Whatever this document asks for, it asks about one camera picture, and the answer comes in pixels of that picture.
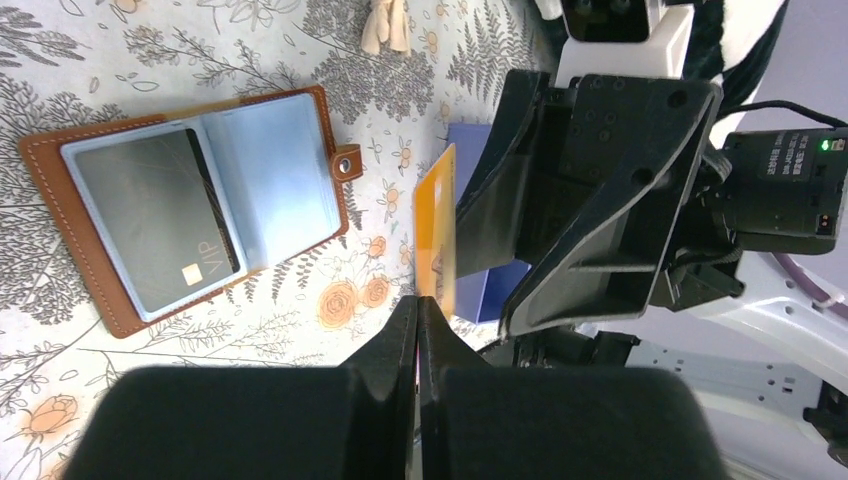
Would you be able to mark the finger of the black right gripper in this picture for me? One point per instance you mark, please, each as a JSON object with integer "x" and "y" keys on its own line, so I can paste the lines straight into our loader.
{"x": 499, "y": 181}

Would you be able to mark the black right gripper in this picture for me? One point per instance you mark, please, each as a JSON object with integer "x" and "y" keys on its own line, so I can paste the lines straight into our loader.
{"x": 609, "y": 194}

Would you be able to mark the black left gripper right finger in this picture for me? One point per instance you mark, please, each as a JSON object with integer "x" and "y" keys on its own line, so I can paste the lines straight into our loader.
{"x": 479, "y": 421}

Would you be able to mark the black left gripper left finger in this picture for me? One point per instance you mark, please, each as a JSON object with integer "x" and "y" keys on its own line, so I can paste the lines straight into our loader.
{"x": 352, "y": 421}

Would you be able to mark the orange credit card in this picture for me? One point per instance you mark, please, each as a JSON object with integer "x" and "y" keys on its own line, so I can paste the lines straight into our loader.
{"x": 435, "y": 233}

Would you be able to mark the brown leather card holder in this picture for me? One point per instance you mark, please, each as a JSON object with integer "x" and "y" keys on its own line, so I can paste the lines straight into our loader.
{"x": 280, "y": 175}

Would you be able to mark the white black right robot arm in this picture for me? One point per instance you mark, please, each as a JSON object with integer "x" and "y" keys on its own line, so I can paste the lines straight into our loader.
{"x": 785, "y": 311}

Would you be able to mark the dark grey VIP card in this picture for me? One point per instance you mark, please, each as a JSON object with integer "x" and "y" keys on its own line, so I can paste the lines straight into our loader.
{"x": 153, "y": 198}

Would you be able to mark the blue three-compartment organizer box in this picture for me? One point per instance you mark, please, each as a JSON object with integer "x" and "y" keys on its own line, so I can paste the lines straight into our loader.
{"x": 487, "y": 279}

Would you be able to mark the black white checkered pillow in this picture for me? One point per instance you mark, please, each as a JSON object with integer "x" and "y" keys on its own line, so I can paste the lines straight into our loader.
{"x": 731, "y": 42}

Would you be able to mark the floral patterned table mat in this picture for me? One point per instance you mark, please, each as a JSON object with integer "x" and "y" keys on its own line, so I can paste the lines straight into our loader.
{"x": 69, "y": 63}

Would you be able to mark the blue shark print cloth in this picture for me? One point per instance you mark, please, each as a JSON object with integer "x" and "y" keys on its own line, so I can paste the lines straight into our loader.
{"x": 386, "y": 25}

